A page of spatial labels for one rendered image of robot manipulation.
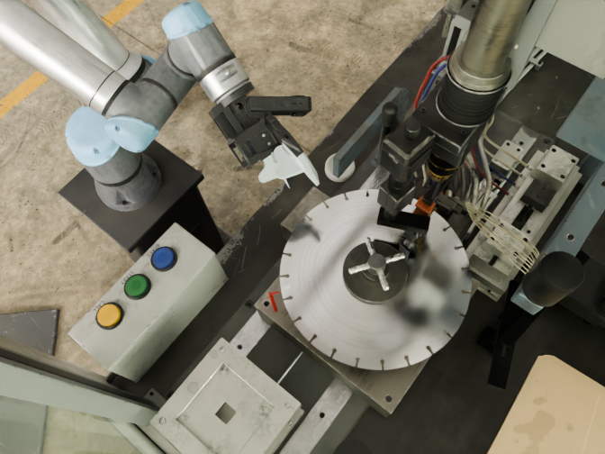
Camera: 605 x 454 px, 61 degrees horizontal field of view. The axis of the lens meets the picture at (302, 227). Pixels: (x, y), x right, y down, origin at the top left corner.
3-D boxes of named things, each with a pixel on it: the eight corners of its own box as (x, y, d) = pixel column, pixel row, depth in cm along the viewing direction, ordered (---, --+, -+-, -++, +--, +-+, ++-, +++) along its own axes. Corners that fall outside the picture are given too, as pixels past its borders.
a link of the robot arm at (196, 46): (188, 13, 88) (204, -11, 81) (225, 69, 91) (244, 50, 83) (151, 32, 85) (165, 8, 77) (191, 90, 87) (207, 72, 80)
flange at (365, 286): (348, 238, 92) (349, 231, 90) (410, 249, 90) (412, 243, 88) (337, 296, 87) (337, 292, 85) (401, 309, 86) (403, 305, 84)
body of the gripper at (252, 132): (245, 171, 91) (205, 113, 88) (283, 145, 93) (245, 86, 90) (255, 168, 84) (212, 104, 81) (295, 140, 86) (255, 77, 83)
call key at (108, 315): (111, 332, 93) (107, 330, 91) (96, 319, 94) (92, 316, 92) (127, 315, 94) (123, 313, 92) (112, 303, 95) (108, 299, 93)
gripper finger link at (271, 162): (263, 194, 98) (247, 159, 91) (287, 177, 100) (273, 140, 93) (272, 202, 96) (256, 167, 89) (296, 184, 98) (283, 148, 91)
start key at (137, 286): (139, 303, 95) (135, 300, 93) (124, 290, 96) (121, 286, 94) (154, 286, 96) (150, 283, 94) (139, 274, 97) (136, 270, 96)
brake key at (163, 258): (166, 275, 97) (162, 271, 95) (150, 262, 98) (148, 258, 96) (180, 258, 98) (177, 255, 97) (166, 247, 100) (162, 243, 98)
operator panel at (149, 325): (136, 383, 103) (107, 371, 89) (100, 349, 106) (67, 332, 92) (229, 278, 111) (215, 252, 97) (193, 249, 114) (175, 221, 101)
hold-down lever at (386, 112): (410, 144, 62) (427, 128, 62) (374, 111, 63) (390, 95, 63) (402, 165, 70) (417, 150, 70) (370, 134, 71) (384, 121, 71)
